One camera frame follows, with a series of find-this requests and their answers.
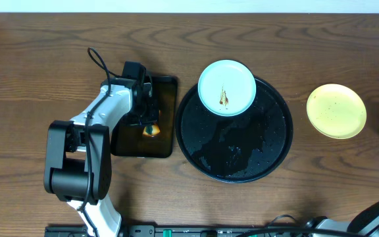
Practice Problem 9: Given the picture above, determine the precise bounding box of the orange green sponge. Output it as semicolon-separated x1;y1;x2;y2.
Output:
143;123;161;138

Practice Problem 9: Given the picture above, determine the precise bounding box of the black rectangular tray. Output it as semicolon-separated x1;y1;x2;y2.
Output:
111;76;178;158

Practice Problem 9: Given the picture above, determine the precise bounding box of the upper mint green plate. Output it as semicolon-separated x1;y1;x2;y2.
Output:
197;60;256;117

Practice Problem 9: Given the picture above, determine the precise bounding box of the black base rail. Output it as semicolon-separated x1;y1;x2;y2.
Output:
43;223;309;237

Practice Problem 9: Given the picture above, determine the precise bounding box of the yellow plate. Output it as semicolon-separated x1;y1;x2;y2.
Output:
306;84;367;140

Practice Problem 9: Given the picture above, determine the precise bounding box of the black round tray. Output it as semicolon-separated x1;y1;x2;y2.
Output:
175;78;293;183

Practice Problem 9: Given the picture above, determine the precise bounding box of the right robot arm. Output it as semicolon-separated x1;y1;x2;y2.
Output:
305;201;379;236

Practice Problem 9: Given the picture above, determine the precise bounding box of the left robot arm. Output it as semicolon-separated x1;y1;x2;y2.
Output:
43;82;153;236

